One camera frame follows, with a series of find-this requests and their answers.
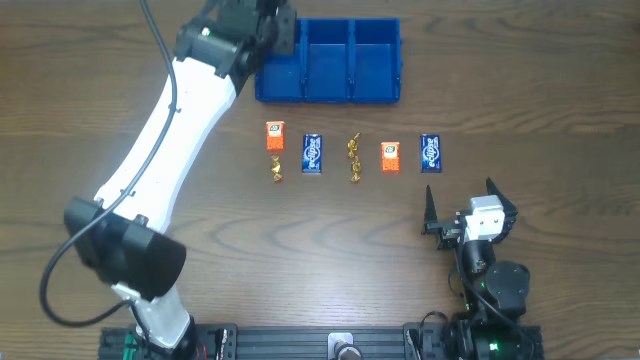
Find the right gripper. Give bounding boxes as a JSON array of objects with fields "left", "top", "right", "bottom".
[{"left": 422, "top": 177, "right": 520, "bottom": 251}]

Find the orange candy box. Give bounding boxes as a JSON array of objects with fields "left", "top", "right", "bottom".
[
  {"left": 265, "top": 120, "right": 287, "bottom": 153},
  {"left": 380, "top": 141, "right": 402, "bottom": 174}
]

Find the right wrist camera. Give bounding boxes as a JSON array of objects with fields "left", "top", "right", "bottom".
[{"left": 463, "top": 194, "right": 506, "bottom": 244}]

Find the blue candy pack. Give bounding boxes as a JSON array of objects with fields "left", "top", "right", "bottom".
[
  {"left": 301, "top": 133, "right": 324, "bottom": 175},
  {"left": 419, "top": 133, "right": 443, "bottom": 174}
]

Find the blue tray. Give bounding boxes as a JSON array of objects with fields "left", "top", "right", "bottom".
[{"left": 254, "top": 17, "right": 403, "bottom": 105}]

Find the mounting rail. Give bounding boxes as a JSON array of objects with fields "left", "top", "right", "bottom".
[{"left": 98, "top": 322, "right": 545, "bottom": 360}]

